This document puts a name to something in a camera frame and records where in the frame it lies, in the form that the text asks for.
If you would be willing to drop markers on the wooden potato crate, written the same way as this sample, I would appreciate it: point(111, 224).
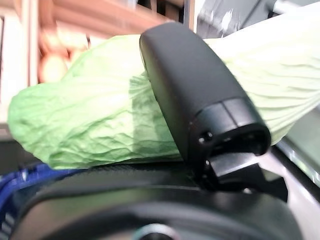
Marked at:
point(100, 17)

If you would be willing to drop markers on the napa cabbage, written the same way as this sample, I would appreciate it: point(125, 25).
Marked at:
point(87, 112)

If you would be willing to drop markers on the blue plastic shopping basket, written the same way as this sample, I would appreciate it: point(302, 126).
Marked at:
point(10, 190)

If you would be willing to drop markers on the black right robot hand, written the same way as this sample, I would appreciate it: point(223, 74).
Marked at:
point(200, 87)

